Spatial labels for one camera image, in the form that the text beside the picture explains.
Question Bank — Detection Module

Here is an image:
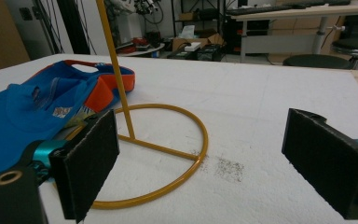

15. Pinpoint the brown board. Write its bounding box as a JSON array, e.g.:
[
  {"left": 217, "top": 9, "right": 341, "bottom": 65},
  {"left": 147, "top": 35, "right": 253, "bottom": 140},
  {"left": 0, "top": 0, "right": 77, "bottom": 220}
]
[{"left": 0, "top": 0, "right": 32, "bottom": 75}]

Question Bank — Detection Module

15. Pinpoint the white small box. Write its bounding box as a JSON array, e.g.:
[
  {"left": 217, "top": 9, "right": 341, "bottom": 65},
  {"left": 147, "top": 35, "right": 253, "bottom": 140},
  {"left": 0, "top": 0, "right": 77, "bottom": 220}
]
[{"left": 184, "top": 41, "right": 202, "bottom": 53}]

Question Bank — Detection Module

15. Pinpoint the red tool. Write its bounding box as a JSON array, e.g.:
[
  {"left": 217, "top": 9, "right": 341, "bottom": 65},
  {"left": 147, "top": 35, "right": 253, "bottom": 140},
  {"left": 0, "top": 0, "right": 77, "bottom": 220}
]
[{"left": 131, "top": 36, "right": 151, "bottom": 49}]

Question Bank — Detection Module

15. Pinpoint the black crate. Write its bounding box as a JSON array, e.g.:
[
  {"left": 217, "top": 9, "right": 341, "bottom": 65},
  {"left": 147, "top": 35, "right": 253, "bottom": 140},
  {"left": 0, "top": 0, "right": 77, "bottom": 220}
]
[{"left": 195, "top": 43, "right": 227, "bottom": 63}]

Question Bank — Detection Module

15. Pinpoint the white round table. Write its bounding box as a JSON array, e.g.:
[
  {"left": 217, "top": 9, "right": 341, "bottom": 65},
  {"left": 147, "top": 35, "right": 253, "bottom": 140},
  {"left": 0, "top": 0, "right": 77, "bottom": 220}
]
[{"left": 116, "top": 42, "right": 166, "bottom": 59}]

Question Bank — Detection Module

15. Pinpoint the black metal shelf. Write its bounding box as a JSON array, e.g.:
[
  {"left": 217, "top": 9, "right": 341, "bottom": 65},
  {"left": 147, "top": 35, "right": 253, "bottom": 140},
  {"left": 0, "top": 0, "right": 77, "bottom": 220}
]
[{"left": 170, "top": 0, "right": 228, "bottom": 38}]

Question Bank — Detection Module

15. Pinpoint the beige desk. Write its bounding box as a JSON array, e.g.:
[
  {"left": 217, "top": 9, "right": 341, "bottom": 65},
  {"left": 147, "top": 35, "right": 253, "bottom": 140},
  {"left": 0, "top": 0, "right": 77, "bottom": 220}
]
[{"left": 227, "top": 4, "right": 358, "bottom": 63}]

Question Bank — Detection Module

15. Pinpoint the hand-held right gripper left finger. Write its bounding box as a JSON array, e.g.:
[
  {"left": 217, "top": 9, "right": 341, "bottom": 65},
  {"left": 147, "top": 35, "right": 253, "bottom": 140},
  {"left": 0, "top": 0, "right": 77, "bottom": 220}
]
[{"left": 49, "top": 108, "right": 121, "bottom": 223}]

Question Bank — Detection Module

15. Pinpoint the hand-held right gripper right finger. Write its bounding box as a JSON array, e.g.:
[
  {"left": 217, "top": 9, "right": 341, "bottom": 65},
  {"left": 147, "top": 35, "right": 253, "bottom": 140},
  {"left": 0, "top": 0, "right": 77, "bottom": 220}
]
[{"left": 281, "top": 107, "right": 358, "bottom": 220}]

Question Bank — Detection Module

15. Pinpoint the yellow metal stand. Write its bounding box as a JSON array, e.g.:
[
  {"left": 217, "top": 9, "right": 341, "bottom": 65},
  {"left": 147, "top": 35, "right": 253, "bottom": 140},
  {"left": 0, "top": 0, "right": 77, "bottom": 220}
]
[{"left": 64, "top": 0, "right": 210, "bottom": 210}]

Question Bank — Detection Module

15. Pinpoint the cardboard box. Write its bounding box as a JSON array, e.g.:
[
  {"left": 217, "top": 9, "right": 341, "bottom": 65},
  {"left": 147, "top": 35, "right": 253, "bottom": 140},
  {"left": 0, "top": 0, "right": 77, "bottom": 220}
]
[{"left": 172, "top": 32, "right": 226, "bottom": 53}]

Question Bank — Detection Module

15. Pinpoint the white foam board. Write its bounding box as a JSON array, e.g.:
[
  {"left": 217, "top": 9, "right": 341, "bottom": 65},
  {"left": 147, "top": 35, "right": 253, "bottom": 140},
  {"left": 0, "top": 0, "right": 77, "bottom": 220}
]
[{"left": 0, "top": 53, "right": 358, "bottom": 224}]

